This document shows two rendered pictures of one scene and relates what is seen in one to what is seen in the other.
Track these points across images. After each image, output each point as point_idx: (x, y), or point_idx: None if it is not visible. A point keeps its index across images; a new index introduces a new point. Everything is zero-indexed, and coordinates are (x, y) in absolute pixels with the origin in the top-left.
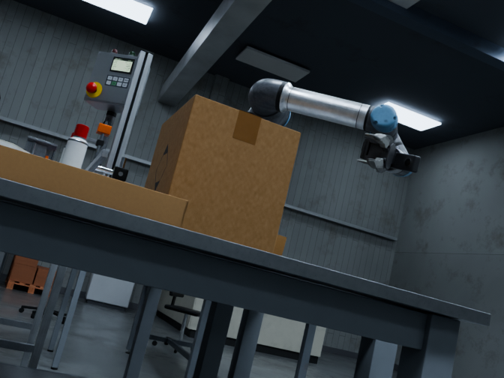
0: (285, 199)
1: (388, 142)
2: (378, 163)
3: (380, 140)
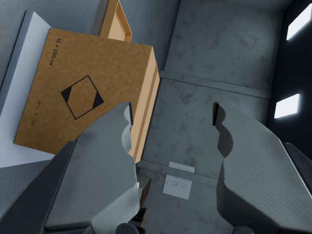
0: (95, 35)
1: (292, 209)
2: (109, 134)
3: (217, 102)
